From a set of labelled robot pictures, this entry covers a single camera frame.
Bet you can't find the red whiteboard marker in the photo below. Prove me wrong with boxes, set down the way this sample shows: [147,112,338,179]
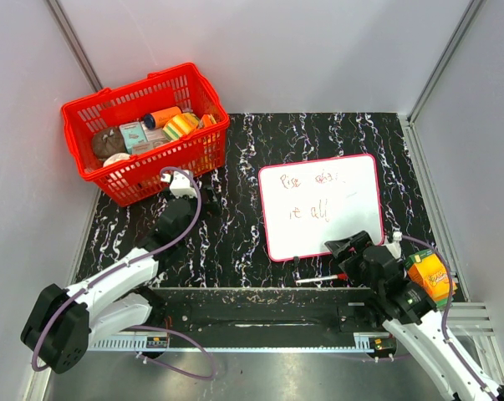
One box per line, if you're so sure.
[295,273,348,285]

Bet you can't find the pink framed whiteboard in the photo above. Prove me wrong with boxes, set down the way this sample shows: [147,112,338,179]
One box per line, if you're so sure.
[258,154,384,262]

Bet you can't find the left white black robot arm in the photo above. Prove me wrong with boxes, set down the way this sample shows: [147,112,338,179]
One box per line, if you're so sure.
[20,186,220,373]

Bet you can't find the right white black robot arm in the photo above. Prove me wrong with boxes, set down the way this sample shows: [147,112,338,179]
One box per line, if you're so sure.
[324,231,504,400]

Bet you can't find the orange yellow tag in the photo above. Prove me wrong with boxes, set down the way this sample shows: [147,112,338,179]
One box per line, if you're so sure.
[405,249,457,309]

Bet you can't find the pink white small box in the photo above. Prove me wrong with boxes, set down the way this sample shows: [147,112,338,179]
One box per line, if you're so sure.
[131,126,171,155]

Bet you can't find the white round lid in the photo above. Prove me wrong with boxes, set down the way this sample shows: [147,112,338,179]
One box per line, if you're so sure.
[103,153,131,167]

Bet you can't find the yellow green striped package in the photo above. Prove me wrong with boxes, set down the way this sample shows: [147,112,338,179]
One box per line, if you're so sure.
[163,112,200,141]

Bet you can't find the red plastic shopping basket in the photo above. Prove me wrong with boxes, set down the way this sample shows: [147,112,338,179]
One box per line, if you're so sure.
[61,63,230,206]

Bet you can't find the teal small box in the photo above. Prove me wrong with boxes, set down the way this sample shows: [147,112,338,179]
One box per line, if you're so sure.
[119,121,146,154]

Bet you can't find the orange blue cylinder can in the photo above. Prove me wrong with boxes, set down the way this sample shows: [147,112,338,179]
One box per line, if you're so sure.
[142,106,181,129]

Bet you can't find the orange small package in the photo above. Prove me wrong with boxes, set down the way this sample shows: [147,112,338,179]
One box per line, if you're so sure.
[197,114,216,129]

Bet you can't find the brown round bread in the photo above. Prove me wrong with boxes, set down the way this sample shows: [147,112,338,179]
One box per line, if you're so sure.
[91,126,126,161]

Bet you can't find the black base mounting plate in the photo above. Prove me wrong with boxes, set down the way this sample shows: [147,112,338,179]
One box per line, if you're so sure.
[145,287,389,352]

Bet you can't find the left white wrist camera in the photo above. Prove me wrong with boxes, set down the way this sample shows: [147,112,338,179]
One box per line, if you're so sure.
[160,171,196,198]

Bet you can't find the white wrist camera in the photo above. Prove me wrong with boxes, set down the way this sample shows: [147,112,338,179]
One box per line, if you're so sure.
[160,171,196,198]
[383,231,403,260]

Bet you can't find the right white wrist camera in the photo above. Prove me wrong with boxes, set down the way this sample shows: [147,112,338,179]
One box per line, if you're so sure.
[383,231,403,260]

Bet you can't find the aluminium rail frame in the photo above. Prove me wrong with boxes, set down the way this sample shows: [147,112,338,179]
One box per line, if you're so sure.
[23,301,497,401]

